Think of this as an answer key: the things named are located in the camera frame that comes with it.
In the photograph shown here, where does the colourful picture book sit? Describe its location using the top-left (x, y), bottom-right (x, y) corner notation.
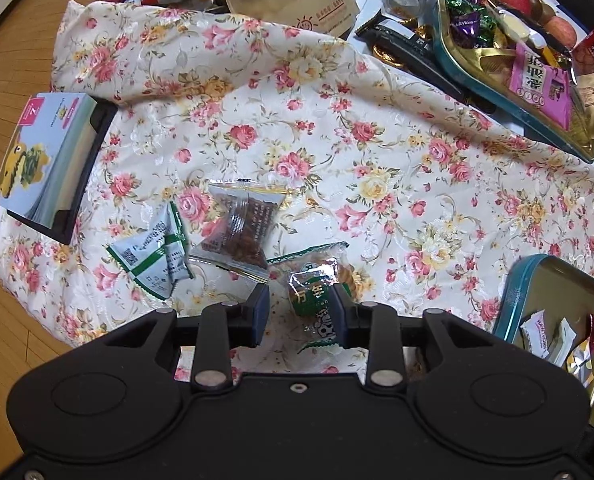
top-left (0, 91), bottom-right (98, 226)

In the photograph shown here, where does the clear brown nut snack packet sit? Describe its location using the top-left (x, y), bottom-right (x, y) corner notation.
top-left (187, 179), bottom-right (285, 283)

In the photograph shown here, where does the black remote control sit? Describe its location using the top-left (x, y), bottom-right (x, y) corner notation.
top-left (353, 16), bottom-right (499, 115)

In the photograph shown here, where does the green snack packet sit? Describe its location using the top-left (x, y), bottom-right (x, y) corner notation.
top-left (268, 241), bottom-right (350, 353)

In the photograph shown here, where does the gold foil coin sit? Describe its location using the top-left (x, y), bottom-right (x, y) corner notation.
top-left (371, 41), bottom-right (404, 64)

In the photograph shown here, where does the white green-edged snack packet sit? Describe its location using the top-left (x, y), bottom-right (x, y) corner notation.
top-left (106, 201), bottom-right (195, 301)

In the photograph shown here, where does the brown round fruit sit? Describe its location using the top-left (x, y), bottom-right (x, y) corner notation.
top-left (528, 1), bottom-right (556, 27)

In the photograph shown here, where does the teal tin with gold inside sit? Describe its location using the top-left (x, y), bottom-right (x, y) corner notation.
top-left (492, 254), bottom-right (594, 428)

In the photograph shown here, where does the white candy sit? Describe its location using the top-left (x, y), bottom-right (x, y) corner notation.
top-left (548, 316), bottom-right (577, 367)
top-left (521, 311), bottom-right (554, 357)

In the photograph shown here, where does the pink snack packet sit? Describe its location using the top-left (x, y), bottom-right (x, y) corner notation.
top-left (508, 41), bottom-right (574, 132)

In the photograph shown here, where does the pile of foil wrapped candies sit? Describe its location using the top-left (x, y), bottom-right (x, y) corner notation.
top-left (443, 0), bottom-right (501, 50)

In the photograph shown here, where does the floral tablecloth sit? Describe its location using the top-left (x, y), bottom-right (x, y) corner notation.
top-left (0, 0), bottom-right (594, 382)

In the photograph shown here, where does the beige cracker packet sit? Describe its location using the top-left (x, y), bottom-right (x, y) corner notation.
top-left (574, 71), bottom-right (594, 139)

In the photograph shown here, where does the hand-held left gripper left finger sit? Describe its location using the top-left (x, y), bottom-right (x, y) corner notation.
top-left (97, 285), bottom-right (271, 392)

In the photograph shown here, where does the blue children's book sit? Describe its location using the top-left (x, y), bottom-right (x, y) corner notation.
top-left (6, 101), bottom-right (120, 246)

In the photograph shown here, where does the teal candy tray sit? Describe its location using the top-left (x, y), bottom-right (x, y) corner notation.
top-left (428, 0), bottom-right (594, 164)

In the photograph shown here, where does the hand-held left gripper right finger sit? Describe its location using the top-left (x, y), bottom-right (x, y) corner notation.
top-left (329, 287), bottom-right (498, 392)

